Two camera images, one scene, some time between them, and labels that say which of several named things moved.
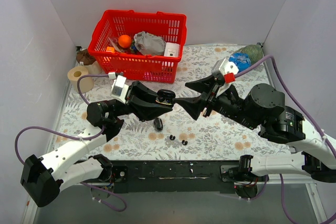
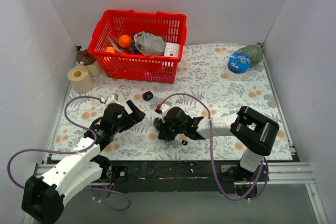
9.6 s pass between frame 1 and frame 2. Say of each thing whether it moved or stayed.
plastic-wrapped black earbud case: stayed
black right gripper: moved
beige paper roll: stayed
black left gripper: moved
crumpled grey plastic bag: stayed
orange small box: stayed
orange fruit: stayed
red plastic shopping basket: stayed
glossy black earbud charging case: moved
